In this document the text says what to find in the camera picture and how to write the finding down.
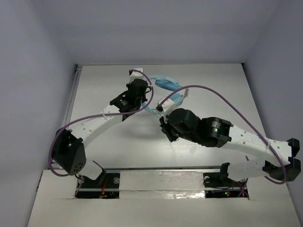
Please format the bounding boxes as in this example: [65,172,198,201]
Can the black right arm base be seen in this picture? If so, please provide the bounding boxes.
[203,163,249,199]

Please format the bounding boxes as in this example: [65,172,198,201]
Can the aluminium rail left side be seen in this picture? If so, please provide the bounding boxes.
[48,64,82,175]

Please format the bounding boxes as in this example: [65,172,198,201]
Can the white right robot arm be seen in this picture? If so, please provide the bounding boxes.
[160,108,301,186]

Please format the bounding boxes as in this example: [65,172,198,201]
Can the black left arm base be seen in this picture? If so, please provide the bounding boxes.
[74,161,120,199]

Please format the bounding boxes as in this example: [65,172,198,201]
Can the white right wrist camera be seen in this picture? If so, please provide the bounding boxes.
[156,94,183,123]

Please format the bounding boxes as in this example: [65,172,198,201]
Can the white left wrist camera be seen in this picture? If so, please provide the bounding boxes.
[129,68,144,83]

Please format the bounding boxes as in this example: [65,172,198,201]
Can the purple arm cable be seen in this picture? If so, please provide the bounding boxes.
[158,85,291,197]
[48,70,156,197]

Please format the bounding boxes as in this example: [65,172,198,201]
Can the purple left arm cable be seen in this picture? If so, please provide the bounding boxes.
[48,70,156,197]

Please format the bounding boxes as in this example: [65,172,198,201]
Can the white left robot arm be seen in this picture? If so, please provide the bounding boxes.
[49,79,153,186]

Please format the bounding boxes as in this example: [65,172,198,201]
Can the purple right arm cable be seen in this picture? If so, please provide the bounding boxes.
[158,85,291,197]

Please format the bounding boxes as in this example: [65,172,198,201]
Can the white front platform board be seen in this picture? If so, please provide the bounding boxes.
[28,170,300,227]

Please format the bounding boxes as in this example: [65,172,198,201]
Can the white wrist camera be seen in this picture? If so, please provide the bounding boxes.
[129,68,144,83]
[156,94,183,123]

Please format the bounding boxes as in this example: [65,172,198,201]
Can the light blue headphones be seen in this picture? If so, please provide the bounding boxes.
[141,75,189,118]

